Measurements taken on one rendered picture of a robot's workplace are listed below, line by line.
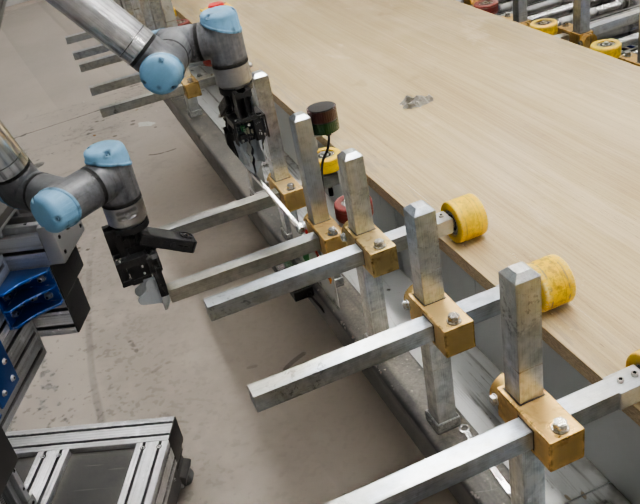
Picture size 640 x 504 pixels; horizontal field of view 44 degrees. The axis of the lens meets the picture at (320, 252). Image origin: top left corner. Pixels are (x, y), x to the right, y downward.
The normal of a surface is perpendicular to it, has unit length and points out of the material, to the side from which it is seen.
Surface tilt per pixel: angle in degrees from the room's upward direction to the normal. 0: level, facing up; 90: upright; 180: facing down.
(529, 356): 90
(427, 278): 90
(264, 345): 0
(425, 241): 90
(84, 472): 0
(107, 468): 0
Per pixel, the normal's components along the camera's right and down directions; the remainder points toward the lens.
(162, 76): -0.01, 0.54
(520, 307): 0.37, 0.44
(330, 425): -0.16, -0.83
